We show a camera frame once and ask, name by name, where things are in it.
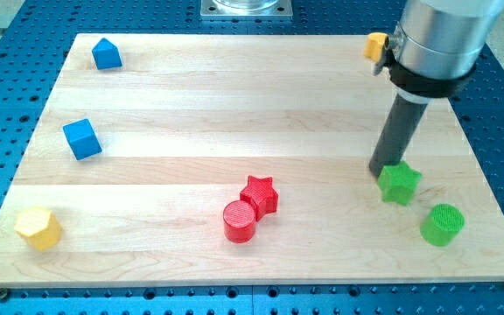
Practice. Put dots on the blue pentagon block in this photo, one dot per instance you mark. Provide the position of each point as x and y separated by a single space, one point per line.
106 55

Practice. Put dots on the light wooden board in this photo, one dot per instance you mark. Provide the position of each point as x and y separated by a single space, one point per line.
186 120

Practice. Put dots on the green cylinder block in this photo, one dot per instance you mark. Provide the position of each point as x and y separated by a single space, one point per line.
442 225

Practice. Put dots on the red cylinder block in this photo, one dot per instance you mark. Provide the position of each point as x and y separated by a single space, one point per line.
239 220

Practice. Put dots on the red star block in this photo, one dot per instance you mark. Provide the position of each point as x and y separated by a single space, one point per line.
260 194

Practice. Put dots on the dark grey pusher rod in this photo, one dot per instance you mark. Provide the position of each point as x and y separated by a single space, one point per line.
402 120

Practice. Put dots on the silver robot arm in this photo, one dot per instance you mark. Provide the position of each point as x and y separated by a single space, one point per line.
441 39

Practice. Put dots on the blue cube block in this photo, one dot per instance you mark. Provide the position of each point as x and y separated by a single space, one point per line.
82 139

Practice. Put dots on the yellow hexagon block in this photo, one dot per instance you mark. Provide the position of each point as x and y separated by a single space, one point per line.
38 227

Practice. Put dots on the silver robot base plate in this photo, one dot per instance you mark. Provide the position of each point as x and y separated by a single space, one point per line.
246 9

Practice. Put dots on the yellow clamp knob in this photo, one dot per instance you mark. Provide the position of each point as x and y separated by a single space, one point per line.
374 45

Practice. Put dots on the green star block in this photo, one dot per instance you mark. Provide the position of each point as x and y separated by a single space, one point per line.
398 183

